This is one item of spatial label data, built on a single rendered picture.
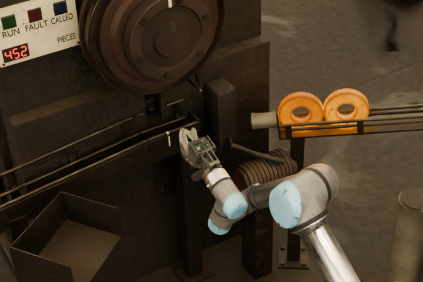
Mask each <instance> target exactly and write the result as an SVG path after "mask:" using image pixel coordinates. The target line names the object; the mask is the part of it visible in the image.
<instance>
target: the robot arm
mask: <svg viewBox="0 0 423 282"><path fill-rule="evenodd" d="M187 138H188V140H189V141H190V142H188V141H187ZM209 140H210V142H211V143H212V146H211V144H210V143H209ZM179 143H180V151H181V155H182V157H183V158H184V159H185V160H186V162H189V163H190V164H191V166H192V167H195V168H197V167H198V168H199V169H200V168H203V169H201V170H197V171H196V172H195V173H194V174H192V175H191V177H192V180H193V181H194V182H195V181H202V180H204V181H205V183H206V187H207V188H209V190H210V191H211V193H212V195H213V196H214V197H215V199H216V201H215V204H214V206H213V209H212V211H211V213H210V216H209V220H208V226H209V229H210V230H211V231H212V232H213V233H215V234H218V235H223V234H226V233H227V232H228V231H229V230H230V229H231V227H232V224H234V223H235V222H237V221H239V220H240V219H242V218H244V217H245V216H247V215H248V214H250V213H251V212H253V211H255V210H258V209H261V208H267V207H269V209H270V211H271V214H272V216H273V218H274V220H275V221H276V222H277V223H279V224H280V226H281V227H283V228H289V229H290V230H291V233H293V234H297V235H299V236H300V237H301V239H302V241H303V243H304V244H305V247H306V248H307V250H308V252H309V254H310V255H311V257H312V259H313V261H314V263H315V265H316V267H317V268H318V270H319V272H320V274H321V275H322V277H323V279H324V281H325V282H360V280H359V278H358V276H357V274H356V273H355V271H354V269H353V267H352V266H351V263H350V262H349V260H348V258H347V256H346V255H345V253H344V251H343V249H342V247H341V245H340V243H339V242H338V240H337V238H336V236H335V235H334V233H333V231H332V229H331V227H330V225H329V224H328V222H327V218H328V215H329V212H328V211H327V209H326V207H325V205H326V204H328V202H330V201H331V200H332V199H333V198H334V197H335V195H336V194H337V191H338V188H339V180H338V177H337V174H336V173H335V171H334V170H333V169H332V168H331V167H329V166H327V165H325V164H313V165H311V166H308V167H305V168H303V169H302V170H301V171H300V172H299V173H297V174H294V175H291V176H287V177H285V178H281V179H277V180H274V181H270V182H268V183H264V184H259V183H256V184H253V185H250V186H248V187H247V188H246V189H245V190H243V191H241V192H240V191H239V190H238V188H237V187H236V185H235V184H234V182H233V181H232V180H231V178H230V176H229V175H228V173H227V172H226V170H225V169H224V168H223V167H222V166H221V165H220V161H219V160H218V158H217V157H216V155H215V148H216V147H215V145H214V144H213V142H212V141H211V139H210V138H209V136H208V135H207V136H206V138H205V137H202V138H198V136H197V132H196V129H195V128H192V129H191V131H189V130H187V129H184V128H181V129H180V131H179Z"/></svg>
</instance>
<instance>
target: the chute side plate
mask: <svg viewBox="0 0 423 282"><path fill-rule="evenodd" d="M192 128H195V129H196V132H197V136H198V138H199V129H198V125H195V126H192V127H189V128H186V129H187V130H189V131H191V129H192ZM169 136H170V143H171V146H169V140H168V137H169ZM179 152H181V151H180V143H179V131H178V132H176V133H172V134H170V135H167V136H165V137H162V138H159V139H157V140H153V141H151V142H149V146H148V143H146V144H143V145H141V146H140V147H137V148H135V149H133V150H130V151H128V152H126V153H124V154H122V155H119V156H118V157H115V158H113V159H111V160H109V161H106V162H104V163H102V164H100V165H98V166H96V167H93V168H91V169H89V170H87V171H84V172H82V173H80V174H78V175H76V176H74V177H71V178H69V179H67V180H65V181H62V182H61V183H58V184H56V185H54V186H51V187H49V188H47V189H45V190H43V191H41V192H39V193H36V194H34V195H32V196H29V197H27V198H25V199H23V200H21V201H19V202H17V203H14V204H12V205H10V206H7V207H6V208H3V209H2V210H0V234H1V233H3V232H5V231H7V230H9V229H10V226H9V222H10V221H12V220H15V219H17V218H20V217H23V216H25V215H26V216H27V219H28V221H29V220H31V219H32V218H35V217H37V216H39V214H41V212H42V211H43V210H44V209H45V208H46V207H47V206H48V204H49V203H50V202H51V201H52V200H53V199H54V198H55V197H56V196H57V195H58V194H59V193H60V192H61V191H62V192H65V193H69V194H71V195H75V196H82V195H84V194H86V193H88V192H90V191H92V190H94V189H97V188H99V187H101V186H103V185H106V184H108V183H110V182H112V181H114V180H116V179H118V178H120V177H122V176H125V175H127V174H129V173H131V172H133V171H136V170H137V169H140V168H141V167H144V166H146V165H148V164H150V163H153V162H155V161H158V160H161V159H163V158H166V157H169V156H171V155H174V154H177V153H179Z"/></svg>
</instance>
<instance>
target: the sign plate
mask: <svg viewBox="0 0 423 282"><path fill-rule="evenodd" d="M64 1H65V3H66V8H67V12H66V13H62V14H58V15H55V8H54V4H57V3H61V2H64ZM38 8H40V11H41V15H42V20H38V21H34V22H30V17H29V13H28V12H29V11H31V10H34V9H38ZM13 15H14V18H15V22H16V26H15V27H13V28H8V29H6V30H5V29H4V26H3V20H2V18H6V17H9V16H13ZM76 45H80V40H79V23H78V19H77V11H76V2H75V0H31V1H26V2H23V3H19V4H15V5H12V6H7V7H5V8H0V67H1V68H2V67H6V66H9V65H13V64H17V63H19V62H23V61H26V60H30V59H33V58H36V57H39V56H42V55H46V54H50V53H52V52H56V51H59V50H63V49H66V48H69V47H73V46H76ZM22 46H25V47H26V51H25V52H22V51H24V50H25V47H23V48H21V47H22ZM15 48H17V49H16V50H14V49H15ZM13 50H14V53H13ZM9 51H11V55H12V59H11V55H10V52H9ZM5 52H6V55H10V56H8V57H7V56H5ZM17 52H18V53H20V57H19V55H18V54H15V53H17ZM21 52H22V54H23V55H26V56H24V57H23V55H22V56H21ZM16 57H19V58H17V59H16Z"/></svg>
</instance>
